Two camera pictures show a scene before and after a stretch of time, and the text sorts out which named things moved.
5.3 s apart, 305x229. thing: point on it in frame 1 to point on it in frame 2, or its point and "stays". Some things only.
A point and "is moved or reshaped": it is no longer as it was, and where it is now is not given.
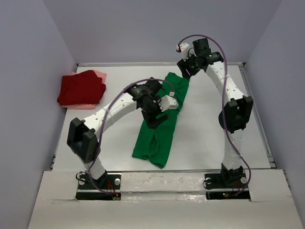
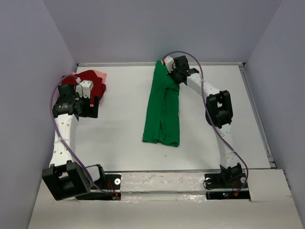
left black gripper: x=151 y=120 to x=91 y=112
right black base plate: x=228 y=185 stays
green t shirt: x=153 y=142 is moved or reshaped
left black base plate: x=107 y=187 stays
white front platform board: x=164 y=200 stays
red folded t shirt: x=84 y=88 stays
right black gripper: x=183 y=65 to x=171 y=74
